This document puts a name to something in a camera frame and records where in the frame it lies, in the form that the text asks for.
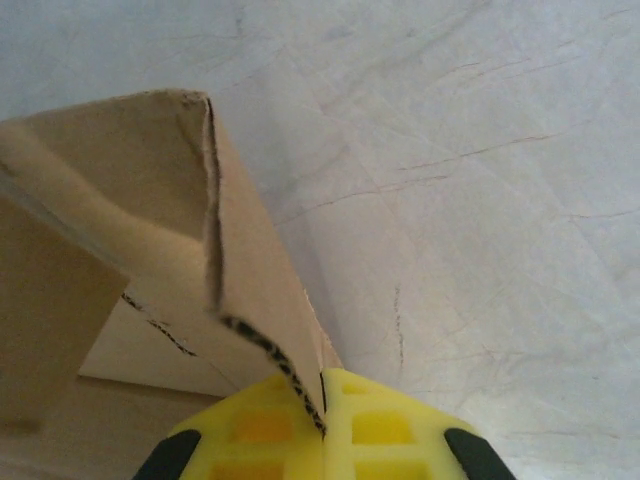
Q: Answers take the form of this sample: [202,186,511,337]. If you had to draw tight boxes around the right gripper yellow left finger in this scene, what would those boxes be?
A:
[132,369,329,480]

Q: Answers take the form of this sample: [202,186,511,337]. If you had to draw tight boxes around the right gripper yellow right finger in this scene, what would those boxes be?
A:
[319,367,516,480]

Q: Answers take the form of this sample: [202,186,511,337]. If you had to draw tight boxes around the brown cardboard box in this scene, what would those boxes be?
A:
[0,88,346,480]

